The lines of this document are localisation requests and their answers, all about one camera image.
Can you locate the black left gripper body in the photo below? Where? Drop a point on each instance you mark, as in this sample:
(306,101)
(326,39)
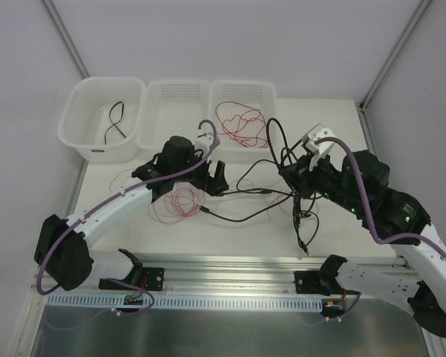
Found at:
(209,175)

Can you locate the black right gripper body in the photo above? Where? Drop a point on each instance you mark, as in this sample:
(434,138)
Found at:
(295,178)

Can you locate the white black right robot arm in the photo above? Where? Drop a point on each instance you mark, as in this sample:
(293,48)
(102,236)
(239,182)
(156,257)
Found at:
(393,218)

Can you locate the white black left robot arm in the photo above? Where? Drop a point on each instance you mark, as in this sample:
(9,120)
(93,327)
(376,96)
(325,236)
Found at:
(65,247)

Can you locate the right white perforated basket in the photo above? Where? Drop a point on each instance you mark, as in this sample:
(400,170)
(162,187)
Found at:
(240,111)

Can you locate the white perforated basket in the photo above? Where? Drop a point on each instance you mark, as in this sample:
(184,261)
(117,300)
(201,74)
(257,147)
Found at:
(240,111)
(173,107)

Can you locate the middle white perforated basket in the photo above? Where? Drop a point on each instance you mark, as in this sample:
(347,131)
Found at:
(173,107)

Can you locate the white solid plastic tub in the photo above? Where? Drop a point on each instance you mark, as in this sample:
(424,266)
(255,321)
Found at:
(102,117)

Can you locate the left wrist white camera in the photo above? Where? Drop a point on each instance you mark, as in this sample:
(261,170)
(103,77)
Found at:
(206,144)

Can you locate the wrist white camera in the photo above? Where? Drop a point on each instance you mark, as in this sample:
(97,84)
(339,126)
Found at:
(311,142)
(206,144)

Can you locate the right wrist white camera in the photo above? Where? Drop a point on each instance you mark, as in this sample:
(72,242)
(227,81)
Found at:
(311,142)

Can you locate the aluminium frame rail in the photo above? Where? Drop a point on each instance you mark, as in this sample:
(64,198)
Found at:
(184,274)

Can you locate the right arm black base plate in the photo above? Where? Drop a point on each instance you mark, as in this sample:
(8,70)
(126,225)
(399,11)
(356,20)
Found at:
(314,282)

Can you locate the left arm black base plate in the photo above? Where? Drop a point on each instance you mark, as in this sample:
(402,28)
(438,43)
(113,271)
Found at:
(147,278)

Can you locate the white slotted cable duct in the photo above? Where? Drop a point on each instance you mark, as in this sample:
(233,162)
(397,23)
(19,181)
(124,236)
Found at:
(204,302)

